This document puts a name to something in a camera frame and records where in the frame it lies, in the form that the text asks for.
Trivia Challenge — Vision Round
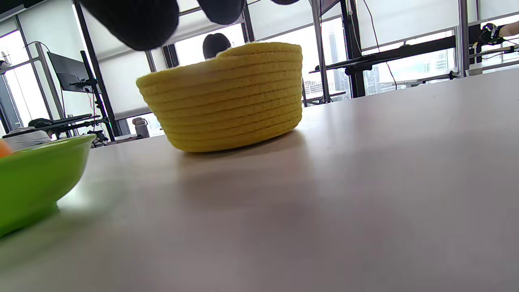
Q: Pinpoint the black metal frame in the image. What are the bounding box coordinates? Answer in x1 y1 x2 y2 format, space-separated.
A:
308 0 483 99

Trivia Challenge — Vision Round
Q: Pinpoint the black stand pole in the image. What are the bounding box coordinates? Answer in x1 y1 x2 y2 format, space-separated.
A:
69 50 116 142

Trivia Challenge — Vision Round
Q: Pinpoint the grey water bottle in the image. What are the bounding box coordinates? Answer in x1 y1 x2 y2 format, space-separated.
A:
132 117 150 138

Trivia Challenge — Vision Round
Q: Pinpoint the green plastic bowl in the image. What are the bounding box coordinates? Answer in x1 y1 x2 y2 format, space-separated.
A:
0 134 97 238

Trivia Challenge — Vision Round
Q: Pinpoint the another person's forearm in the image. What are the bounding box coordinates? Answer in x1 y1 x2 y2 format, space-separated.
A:
501 20 519 38

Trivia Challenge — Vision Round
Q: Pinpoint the person's right hand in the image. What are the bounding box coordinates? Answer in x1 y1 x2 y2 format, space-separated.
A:
79 0 300 52

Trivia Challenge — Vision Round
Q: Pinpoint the dark monitor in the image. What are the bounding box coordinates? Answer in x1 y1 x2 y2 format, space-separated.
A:
47 52 92 94

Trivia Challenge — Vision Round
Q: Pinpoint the yellow plastic bowl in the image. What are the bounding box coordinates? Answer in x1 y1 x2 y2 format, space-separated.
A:
136 42 304 153

